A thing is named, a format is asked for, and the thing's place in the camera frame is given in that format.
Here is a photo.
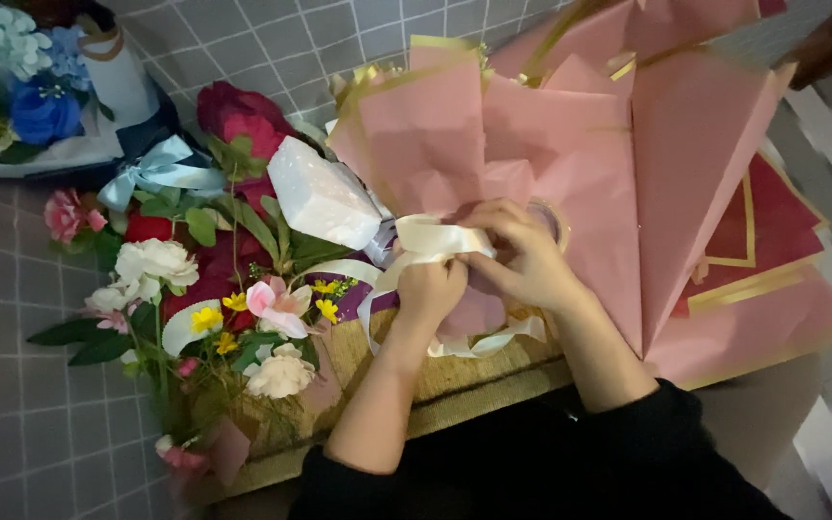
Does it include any person's right hand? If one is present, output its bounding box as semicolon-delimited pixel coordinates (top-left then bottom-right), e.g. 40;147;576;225
457;198;592;313

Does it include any person's left hand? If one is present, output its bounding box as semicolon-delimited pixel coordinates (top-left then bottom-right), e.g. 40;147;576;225
396;254;470;327

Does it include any cream satin ribbon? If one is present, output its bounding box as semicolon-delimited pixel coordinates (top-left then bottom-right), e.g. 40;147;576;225
299;214;548;360

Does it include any purple wrapping paper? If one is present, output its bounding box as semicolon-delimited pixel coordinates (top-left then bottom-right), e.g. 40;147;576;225
304;251;404;323

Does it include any tan woven mat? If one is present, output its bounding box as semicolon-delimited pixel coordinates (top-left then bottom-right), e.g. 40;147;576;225
188;302;577;507

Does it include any clear tape roll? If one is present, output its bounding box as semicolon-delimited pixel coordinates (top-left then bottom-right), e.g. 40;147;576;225
526;198;573;254

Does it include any white foam block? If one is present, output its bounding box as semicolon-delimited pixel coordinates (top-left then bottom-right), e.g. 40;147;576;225
266;136;388;251

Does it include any pink gold-edged paper bouquet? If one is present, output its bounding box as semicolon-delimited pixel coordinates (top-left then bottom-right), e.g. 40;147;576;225
325;0;798;356

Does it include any person's black top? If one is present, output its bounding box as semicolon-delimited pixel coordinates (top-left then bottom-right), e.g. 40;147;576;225
287;377;794;520

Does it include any heap of artificial flowers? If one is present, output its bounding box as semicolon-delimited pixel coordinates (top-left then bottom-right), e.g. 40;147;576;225
26;81;359;478

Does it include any light blue ribbon bow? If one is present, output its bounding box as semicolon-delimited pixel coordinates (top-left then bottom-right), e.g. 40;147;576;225
97;135;228;212

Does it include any red gold-edged wrapping paper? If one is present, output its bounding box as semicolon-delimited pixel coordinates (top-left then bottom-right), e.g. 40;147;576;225
671;152;830;319

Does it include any pink wrapping paper sheet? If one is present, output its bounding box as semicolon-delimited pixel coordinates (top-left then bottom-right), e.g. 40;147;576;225
643;269;832;391

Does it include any blue and white flower bouquet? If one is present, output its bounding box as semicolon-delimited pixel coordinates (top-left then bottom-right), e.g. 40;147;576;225
0;0;184;182

